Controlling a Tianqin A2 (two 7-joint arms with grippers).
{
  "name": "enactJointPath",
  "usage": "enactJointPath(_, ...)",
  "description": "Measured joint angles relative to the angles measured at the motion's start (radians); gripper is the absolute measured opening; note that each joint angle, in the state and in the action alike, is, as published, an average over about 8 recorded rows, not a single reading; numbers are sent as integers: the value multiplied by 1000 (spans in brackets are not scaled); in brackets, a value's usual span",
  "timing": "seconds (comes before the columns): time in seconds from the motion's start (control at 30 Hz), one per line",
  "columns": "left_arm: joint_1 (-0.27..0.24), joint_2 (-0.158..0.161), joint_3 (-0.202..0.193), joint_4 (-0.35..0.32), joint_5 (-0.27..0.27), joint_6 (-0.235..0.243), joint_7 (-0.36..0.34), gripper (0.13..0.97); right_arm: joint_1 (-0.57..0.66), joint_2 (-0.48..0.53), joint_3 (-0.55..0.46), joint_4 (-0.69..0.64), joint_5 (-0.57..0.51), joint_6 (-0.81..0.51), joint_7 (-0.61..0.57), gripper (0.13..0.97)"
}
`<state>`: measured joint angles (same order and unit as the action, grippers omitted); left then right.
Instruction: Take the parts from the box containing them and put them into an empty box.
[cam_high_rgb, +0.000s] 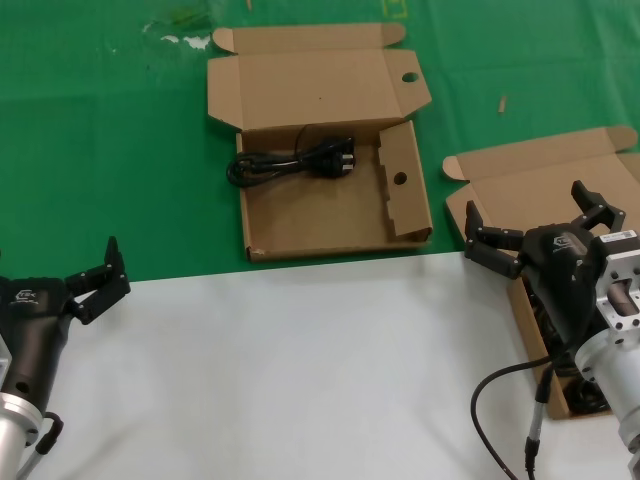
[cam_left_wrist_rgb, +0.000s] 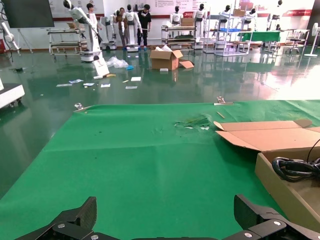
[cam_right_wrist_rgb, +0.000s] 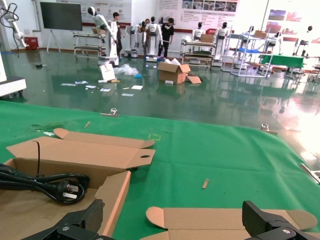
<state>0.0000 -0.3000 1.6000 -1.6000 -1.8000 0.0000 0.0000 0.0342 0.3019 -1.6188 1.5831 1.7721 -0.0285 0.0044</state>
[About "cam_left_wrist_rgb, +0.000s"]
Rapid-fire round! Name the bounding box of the white standing fan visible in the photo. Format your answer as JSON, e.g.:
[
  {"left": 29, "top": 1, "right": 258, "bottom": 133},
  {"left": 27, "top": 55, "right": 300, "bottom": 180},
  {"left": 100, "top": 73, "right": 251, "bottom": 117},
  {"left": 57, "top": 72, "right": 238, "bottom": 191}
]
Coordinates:
[{"left": 303, "top": 22, "right": 320, "bottom": 58}]

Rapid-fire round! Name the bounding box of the large open cardboard box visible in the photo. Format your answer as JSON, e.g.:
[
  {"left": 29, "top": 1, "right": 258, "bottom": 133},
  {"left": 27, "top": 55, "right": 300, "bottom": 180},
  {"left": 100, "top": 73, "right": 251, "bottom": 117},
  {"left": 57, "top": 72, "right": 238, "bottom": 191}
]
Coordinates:
[{"left": 149, "top": 45, "right": 185, "bottom": 72}]

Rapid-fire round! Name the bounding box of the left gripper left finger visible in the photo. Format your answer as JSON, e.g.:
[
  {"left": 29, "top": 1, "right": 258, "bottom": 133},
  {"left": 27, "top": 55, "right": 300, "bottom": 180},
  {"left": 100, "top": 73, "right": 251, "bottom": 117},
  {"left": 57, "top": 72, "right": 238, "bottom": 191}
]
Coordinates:
[{"left": 13, "top": 196, "right": 106, "bottom": 240}]

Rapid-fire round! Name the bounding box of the black power cable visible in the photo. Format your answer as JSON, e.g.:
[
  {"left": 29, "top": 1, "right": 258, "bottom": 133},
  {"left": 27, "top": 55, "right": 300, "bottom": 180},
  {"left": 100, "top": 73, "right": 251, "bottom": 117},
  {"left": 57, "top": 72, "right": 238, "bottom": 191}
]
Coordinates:
[{"left": 271, "top": 138, "right": 320, "bottom": 183}]

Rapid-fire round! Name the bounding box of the green table cloth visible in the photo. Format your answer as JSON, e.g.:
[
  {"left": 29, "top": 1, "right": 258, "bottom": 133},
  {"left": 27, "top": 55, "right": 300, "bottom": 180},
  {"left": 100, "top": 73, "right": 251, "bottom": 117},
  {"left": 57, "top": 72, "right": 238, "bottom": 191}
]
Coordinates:
[{"left": 0, "top": 99, "right": 320, "bottom": 240}]

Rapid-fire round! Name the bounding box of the green covered table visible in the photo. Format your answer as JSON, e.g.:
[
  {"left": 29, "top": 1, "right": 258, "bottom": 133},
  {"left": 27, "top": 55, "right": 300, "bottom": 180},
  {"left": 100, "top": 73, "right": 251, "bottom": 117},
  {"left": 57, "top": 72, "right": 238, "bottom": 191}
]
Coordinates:
[{"left": 236, "top": 30, "right": 282, "bottom": 52}]

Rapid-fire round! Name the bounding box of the white robot base platform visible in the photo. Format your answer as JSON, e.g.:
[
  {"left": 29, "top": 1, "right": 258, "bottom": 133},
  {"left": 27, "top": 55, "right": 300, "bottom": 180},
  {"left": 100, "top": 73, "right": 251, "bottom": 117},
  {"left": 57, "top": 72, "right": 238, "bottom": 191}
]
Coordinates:
[{"left": 0, "top": 77, "right": 26, "bottom": 110}]

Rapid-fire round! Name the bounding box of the person in black t-shirt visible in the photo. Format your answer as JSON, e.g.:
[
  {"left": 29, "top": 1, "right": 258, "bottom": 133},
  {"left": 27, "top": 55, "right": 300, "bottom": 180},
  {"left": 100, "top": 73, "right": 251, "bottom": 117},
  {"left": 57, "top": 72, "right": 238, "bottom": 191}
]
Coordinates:
[{"left": 137, "top": 3, "right": 153, "bottom": 51}]

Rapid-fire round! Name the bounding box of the white leaning box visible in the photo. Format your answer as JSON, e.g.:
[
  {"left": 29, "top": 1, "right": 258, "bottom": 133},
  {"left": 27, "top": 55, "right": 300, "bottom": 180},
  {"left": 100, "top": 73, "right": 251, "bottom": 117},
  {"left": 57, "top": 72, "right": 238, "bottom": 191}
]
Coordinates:
[{"left": 92, "top": 56, "right": 111, "bottom": 80}]

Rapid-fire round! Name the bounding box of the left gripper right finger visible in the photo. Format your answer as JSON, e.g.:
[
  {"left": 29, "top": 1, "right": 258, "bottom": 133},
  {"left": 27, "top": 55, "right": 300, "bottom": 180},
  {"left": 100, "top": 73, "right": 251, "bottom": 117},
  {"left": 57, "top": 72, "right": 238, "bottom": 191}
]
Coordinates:
[{"left": 223, "top": 194, "right": 320, "bottom": 240}]

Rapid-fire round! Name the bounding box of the person in brown shirt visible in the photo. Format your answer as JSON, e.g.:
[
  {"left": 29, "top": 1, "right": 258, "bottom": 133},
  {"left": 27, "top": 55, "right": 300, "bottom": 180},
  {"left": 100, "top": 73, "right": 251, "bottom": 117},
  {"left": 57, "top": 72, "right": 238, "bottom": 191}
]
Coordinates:
[{"left": 116, "top": 7, "right": 129, "bottom": 48}]

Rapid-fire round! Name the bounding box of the flat cardboard piece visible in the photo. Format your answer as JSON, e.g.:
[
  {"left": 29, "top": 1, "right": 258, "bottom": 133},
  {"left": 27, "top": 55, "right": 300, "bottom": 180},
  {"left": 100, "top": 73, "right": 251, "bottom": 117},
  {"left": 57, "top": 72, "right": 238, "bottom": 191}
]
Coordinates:
[{"left": 178, "top": 59, "right": 195, "bottom": 69}]

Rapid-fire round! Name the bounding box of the cardboard box with holed flap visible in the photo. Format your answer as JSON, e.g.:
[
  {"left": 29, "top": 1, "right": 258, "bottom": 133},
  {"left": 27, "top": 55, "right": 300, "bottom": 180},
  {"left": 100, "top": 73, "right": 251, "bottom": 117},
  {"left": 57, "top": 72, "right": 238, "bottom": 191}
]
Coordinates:
[{"left": 213, "top": 119, "right": 320, "bottom": 233}]

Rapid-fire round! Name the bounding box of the tall metal shelf rack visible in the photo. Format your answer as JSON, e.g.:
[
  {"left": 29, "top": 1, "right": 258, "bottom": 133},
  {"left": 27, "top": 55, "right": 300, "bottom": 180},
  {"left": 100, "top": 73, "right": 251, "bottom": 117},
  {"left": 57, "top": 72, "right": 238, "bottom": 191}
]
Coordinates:
[{"left": 202, "top": 9, "right": 252, "bottom": 57}]

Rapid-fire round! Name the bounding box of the long metal table rack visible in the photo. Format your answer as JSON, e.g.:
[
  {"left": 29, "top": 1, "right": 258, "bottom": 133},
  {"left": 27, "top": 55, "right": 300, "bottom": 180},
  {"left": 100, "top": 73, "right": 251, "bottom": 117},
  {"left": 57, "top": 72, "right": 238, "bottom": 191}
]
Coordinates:
[{"left": 46, "top": 26, "right": 89, "bottom": 56}]

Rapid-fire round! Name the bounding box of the silver binder clip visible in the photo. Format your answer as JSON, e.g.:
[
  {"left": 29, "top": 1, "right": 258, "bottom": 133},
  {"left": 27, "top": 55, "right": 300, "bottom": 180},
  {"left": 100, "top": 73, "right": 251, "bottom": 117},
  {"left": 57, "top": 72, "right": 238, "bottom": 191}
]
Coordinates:
[
  {"left": 73, "top": 101, "right": 93, "bottom": 113},
  {"left": 213, "top": 96, "right": 235, "bottom": 106}
]

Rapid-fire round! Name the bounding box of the person partly behind robot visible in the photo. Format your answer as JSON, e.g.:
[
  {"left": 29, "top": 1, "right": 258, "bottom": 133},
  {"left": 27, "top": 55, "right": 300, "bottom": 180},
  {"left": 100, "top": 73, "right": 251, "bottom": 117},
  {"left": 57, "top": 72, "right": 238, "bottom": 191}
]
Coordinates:
[{"left": 86, "top": 2, "right": 103, "bottom": 45}]

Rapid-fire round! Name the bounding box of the metal cart with shelves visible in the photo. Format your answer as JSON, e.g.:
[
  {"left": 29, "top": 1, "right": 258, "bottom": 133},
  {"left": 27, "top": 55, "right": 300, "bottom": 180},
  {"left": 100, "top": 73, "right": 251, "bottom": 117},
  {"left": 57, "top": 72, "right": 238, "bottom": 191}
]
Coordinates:
[{"left": 160, "top": 24, "right": 204, "bottom": 50}]

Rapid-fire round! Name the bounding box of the clear plastic bag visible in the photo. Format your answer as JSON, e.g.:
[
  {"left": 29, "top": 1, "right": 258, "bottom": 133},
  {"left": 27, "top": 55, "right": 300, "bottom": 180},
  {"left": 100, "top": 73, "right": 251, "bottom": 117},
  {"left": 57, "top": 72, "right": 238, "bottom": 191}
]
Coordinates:
[{"left": 106, "top": 55, "right": 130, "bottom": 70}]

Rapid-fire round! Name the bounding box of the white humanoid robot black head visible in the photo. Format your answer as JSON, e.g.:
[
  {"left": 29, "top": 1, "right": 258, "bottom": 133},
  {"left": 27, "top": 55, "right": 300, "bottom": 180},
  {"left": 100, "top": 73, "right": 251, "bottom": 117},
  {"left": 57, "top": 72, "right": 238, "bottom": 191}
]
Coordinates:
[
  {"left": 102, "top": 9, "right": 121, "bottom": 51},
  {"left": 169, "top": 5, "right": 185, "bottom": 27},
  {"left": 266, "top": 0, "right": 284, "bottom": 32},
  {"left": 121, "top": 4, "right": 144, "bottom": 53},
  {"left": 246, "top": 7, "right": 258, "bottom": 25},
  {"left": 192, "top": 3, "right": 209, "bottom": 43},
  {"left": 219, "top": 4, "right": 233, "bottom": 28}
]

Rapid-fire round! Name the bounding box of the black stool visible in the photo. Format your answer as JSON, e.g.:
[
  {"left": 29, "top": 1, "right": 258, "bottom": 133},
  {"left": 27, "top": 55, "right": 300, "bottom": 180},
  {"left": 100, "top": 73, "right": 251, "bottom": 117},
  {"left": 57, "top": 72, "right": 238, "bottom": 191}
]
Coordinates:
[{"left": 285, "top": 37, "right": 302, "bottom": 55}]

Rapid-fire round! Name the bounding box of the black wall screen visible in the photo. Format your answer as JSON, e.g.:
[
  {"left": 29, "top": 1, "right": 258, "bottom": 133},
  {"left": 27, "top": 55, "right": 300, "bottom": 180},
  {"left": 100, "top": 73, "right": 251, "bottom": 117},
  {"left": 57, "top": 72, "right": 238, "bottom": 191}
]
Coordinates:
[{"left": 1, "top": 0, "right": 55, "bottom": 29}]

